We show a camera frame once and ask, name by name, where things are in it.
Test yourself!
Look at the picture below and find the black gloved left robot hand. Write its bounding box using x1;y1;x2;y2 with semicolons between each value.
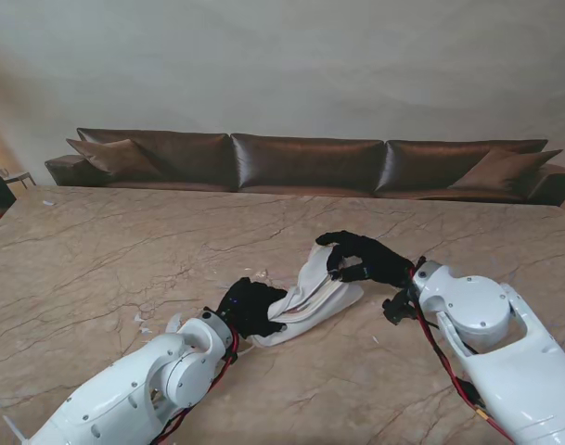
215;276;288;339

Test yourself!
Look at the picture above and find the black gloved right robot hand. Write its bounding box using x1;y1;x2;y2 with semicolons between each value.
315;230;416;291

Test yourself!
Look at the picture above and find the cream white cosmetics bag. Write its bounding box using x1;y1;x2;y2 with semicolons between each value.
238;243;365;354

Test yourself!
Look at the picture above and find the brown leather sofa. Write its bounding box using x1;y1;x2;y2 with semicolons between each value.
44;127;565;208

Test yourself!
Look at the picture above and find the brown sofa pillow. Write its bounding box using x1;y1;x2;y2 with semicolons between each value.
66;137;165;182
448;146;564;191

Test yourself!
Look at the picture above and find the white zip tie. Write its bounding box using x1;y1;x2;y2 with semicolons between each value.
2;414;31;441

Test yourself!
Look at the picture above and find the grey side chair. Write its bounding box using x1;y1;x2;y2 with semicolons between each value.
0;162;35;189

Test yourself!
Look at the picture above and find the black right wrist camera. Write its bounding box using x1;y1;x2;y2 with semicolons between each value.
382;289;420;327

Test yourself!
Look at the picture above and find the red black left arm cable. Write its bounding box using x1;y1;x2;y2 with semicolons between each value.
154;331;240;441

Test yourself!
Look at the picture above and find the red black arm cable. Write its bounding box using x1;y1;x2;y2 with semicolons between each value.
154;331;240;441
404;257;515;439

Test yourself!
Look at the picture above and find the red black right arm cable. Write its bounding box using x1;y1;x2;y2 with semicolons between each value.
404;257;515;439

